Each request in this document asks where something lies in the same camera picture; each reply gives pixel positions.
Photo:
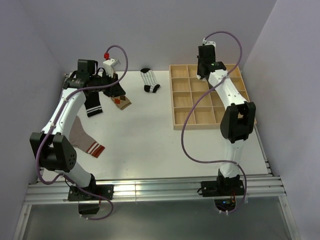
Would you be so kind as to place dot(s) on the black box under rail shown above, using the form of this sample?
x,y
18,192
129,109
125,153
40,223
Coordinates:
x,y
88,209

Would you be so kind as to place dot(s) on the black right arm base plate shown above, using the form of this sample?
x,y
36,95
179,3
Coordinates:
x,y
213,189

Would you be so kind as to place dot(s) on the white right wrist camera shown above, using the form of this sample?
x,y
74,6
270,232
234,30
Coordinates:
x,y
206,42

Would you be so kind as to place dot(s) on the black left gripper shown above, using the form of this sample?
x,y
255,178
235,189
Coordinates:
x,y
115,89

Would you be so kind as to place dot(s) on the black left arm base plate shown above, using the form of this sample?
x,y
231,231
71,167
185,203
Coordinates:
x,y
96,192

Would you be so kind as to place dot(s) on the taupe sock red stripes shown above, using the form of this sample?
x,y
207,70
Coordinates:
x,y
81,140

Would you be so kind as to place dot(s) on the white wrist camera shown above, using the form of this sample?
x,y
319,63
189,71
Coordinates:
x,y
206,42
109,66

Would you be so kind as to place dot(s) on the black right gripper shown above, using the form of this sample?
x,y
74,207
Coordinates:
x,y
198,63

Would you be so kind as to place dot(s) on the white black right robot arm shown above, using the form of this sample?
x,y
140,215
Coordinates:
x,y
239,114

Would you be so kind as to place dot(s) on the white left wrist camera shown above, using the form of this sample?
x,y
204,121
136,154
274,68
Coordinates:
x,y
109,66

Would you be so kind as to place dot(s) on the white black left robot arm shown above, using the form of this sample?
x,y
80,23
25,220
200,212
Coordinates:
x,y
51,146

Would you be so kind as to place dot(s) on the wooden compartment tray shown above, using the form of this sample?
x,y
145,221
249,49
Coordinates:
x,y
186,90

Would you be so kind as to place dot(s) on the black sock white stripes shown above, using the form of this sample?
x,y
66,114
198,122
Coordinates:
x,y
92,105

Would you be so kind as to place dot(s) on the aluminium table edge rail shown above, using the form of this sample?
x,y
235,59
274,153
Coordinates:
x,y
150,190

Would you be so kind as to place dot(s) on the white sock black toe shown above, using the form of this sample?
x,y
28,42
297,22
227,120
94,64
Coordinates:
x,y
150,83

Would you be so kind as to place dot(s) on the brown orange argyle sock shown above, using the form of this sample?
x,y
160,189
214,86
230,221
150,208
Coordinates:
x,y
121,102

